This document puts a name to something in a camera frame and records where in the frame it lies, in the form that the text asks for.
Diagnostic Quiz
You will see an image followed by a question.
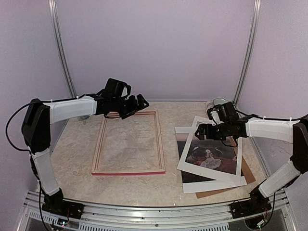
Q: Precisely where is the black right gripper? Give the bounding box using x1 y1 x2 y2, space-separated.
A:
195 121 231 141

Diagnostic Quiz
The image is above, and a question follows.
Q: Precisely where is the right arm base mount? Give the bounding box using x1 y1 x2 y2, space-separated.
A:
230 200 272 219

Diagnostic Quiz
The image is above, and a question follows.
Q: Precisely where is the white paper cup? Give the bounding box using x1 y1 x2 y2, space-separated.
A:
77 115 90 121

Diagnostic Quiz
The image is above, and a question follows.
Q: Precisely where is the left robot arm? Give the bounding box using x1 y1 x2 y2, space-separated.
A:
22 94 149 214

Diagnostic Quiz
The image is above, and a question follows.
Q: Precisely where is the aluminium post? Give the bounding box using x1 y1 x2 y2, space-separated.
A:
48 0 77 97
233 0 261 105

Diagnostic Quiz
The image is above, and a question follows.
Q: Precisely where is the green teacup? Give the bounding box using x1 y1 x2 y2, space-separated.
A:
213 98 229 109

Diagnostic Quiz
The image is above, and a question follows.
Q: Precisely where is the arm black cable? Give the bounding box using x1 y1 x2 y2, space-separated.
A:
234 107 308 122
5 96 80 152

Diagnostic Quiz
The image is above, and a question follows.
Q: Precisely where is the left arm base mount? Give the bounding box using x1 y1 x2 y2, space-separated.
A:
42 200 84 219

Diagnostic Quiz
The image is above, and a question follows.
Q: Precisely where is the aluminium front rail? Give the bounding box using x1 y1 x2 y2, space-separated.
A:
16 190 296 231

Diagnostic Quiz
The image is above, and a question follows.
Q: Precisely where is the right aluminium post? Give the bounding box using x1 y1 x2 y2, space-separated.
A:
233 0 261 105

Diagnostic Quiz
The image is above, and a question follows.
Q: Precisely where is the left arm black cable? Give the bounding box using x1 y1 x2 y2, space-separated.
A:
5 96 80 152

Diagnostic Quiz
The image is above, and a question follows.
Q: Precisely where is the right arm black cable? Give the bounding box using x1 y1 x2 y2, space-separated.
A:
234 107 308 122

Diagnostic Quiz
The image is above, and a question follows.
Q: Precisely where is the left aluminium post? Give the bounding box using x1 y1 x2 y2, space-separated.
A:
48 0 77 97

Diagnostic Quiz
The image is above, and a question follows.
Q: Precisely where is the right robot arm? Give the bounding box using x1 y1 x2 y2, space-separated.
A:
194 115 308 214

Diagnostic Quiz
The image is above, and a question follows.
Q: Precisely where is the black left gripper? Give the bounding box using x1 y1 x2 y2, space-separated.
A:
112 94 149 119

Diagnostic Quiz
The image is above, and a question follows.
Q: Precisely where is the pink wooden picture frame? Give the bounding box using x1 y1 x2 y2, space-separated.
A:
91 110 166 176

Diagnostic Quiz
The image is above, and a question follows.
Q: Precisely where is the white mat board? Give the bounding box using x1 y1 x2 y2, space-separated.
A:
177 116 242 184

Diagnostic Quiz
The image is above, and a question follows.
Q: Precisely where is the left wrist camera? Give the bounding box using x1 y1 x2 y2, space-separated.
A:
102 78 131 99

